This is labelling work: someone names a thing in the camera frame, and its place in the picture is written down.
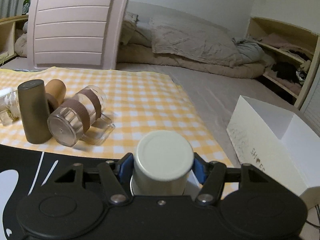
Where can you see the wooden shelf unit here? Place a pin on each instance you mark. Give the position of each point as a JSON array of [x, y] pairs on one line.
[[8, 36], [295, 54]]

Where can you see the beige bedding pile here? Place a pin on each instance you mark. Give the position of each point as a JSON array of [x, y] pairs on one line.
[[170, 40]]

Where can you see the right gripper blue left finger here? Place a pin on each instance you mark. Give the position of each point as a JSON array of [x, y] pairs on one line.
[[115, 177]]

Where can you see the yellow checkered cloth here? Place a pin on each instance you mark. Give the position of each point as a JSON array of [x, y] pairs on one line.
[[139, 103]]

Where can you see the wooden right shelf unit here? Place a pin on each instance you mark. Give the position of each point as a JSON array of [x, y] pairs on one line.
[[295, 54]]

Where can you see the green glass bottle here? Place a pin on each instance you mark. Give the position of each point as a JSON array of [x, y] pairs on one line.
[[26, 6]]

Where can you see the dark olive upside-down tumbler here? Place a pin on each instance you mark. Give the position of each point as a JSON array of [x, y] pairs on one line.
[[34, 111]]

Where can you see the grey curtain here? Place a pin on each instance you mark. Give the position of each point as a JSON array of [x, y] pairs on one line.
[[8, 8]]

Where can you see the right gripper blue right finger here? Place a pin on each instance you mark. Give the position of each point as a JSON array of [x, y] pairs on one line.
[[211, 175]]

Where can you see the wooden left shelf unit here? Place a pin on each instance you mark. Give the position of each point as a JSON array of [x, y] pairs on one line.
[[8, 36]]

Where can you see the clear glass jar cup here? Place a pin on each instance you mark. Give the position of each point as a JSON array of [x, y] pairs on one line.
[[10, 109]]

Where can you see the clear mug with brown bands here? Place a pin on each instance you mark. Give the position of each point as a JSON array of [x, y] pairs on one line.
[[81, 118]]

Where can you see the pink folding table top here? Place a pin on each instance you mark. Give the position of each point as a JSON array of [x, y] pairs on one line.
[[74, 33]]

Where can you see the white shoe box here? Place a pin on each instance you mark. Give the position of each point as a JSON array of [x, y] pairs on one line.
[[278, 142]]

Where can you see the brown paper cup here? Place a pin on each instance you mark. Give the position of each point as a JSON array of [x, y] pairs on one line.
[[55, 93]]

